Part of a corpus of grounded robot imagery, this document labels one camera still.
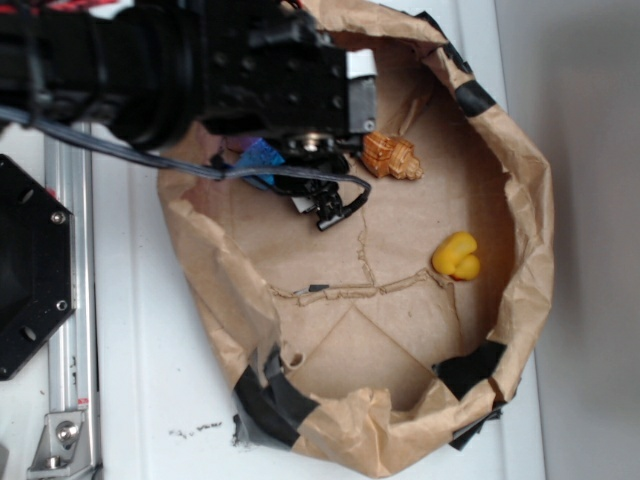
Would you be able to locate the aluminium extrusion rail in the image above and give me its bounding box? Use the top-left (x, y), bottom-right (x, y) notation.
top-left (28, 137), bottom-right (103, 479)

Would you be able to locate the metal corner bracket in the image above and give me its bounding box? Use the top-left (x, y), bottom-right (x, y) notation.
top-left (26, 411), bottom-right (91, 479)

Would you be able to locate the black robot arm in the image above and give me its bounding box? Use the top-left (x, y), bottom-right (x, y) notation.
top-left (1, 1), bottom-right (376, 230)

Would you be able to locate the grey ribbon cable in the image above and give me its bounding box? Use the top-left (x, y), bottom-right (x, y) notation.
top-left (0, 105), bottom-right (372, 214)

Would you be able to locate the brown paper bag tray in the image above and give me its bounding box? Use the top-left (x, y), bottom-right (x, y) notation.
top-left (158, 1), bottom-right (554, 478)

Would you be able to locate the brown spiral seashell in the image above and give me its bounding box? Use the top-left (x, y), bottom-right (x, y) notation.
top-left (361, 131), bottom-right (424, 180)

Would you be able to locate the yellow rubber duck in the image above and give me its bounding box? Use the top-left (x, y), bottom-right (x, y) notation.
top-left (431, 231), bottom-right (481, 281)

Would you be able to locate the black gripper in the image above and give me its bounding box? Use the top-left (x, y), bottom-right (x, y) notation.
top-left (199, 9), bottom-right (377, 232)

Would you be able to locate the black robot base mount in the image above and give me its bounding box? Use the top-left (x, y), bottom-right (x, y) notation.
top-left (1, 155), bottom-right (74, 381)

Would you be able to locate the blue sponge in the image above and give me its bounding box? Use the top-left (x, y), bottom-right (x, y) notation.
top-left (226, 137), bottom-right (285, 190)

